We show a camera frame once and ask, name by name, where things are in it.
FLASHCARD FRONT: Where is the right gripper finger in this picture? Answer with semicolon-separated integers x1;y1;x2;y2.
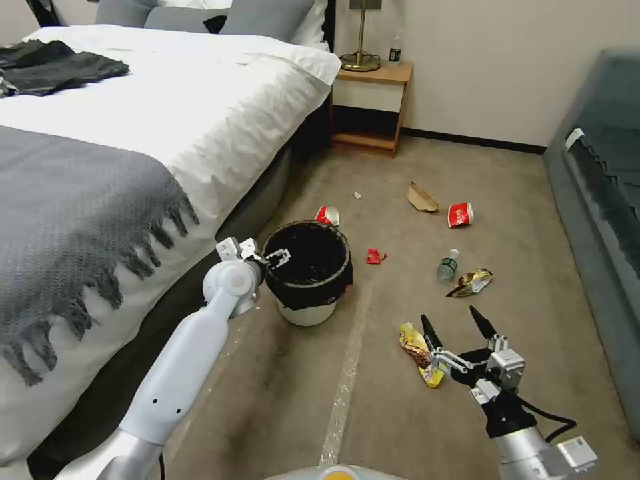
421;313;475;376
469;305;512;355

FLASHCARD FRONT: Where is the white trash can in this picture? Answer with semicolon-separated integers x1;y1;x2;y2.
261;219;355;328

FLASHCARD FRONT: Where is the pale floor tape strip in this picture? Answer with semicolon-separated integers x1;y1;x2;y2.
319;285;374;466

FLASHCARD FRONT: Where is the yellow snack wrapper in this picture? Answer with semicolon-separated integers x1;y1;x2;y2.
397;322;447;389

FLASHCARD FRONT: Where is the black bin liner bag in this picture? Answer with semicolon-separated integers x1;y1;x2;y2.
261;219;355;311

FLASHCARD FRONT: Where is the gold snack bag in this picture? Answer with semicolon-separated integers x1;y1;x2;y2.
445;267;495;299

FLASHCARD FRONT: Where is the clear green-label plastic bottle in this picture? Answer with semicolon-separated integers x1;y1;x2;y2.
437;248;461;285

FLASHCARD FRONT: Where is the red noodle cup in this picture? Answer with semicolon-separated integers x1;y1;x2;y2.
447;201;475;229

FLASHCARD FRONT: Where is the brown paper bag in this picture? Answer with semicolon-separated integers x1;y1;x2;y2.
405;181;441;214

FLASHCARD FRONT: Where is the teal grey sofa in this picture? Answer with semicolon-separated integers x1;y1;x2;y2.
541;47;640;442

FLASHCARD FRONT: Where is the white bed duvet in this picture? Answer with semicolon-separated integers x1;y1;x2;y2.
0;23;343;463

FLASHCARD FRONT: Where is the white robot front shell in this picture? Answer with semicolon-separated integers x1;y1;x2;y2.
263;463;372;480

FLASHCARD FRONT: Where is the black baseboard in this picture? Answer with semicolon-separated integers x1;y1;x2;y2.
401;127;547;155

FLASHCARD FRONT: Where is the grey fringed blanket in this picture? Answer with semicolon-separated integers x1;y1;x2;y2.
0;125;201;389

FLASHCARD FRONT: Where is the wooden nightstand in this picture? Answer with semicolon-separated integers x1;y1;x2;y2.
329;60;415;159

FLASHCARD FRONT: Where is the brass table lamp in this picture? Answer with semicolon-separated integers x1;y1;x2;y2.
341;0;383;73

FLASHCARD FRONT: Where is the spray bottle with green label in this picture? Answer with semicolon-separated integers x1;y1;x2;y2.
387;27;405;68

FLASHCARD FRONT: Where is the white pillow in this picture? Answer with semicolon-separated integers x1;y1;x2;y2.
289;0;331;51

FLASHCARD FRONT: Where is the black headboard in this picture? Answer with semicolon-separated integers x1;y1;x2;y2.
25;0;337;54

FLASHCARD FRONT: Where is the large grey pillow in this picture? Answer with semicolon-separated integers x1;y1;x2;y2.
219;0;315;43

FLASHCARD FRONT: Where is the black clothing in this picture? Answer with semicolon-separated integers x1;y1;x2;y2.
0;39;131;99

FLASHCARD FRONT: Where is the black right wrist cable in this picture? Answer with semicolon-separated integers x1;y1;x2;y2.
519;397;579;444

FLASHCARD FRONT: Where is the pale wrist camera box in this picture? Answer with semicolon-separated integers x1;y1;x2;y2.
487;349;527;391

